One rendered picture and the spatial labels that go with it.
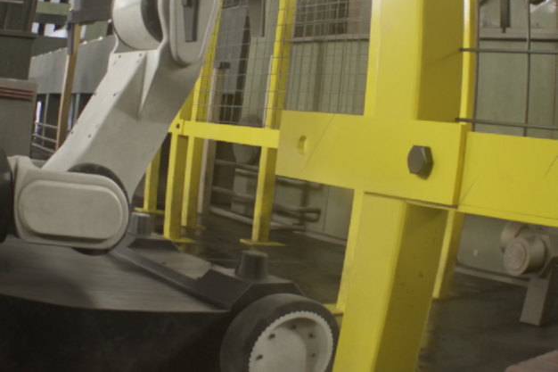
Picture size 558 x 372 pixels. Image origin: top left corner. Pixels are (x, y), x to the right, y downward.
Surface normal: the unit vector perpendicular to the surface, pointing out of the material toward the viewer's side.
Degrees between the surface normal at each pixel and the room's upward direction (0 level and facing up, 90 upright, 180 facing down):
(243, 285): 45
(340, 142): 90
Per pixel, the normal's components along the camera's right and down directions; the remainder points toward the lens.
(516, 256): -0.84, -0.10
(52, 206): 0.62, 0.07
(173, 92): 0.52, 0.49
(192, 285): -0.47, -0.76
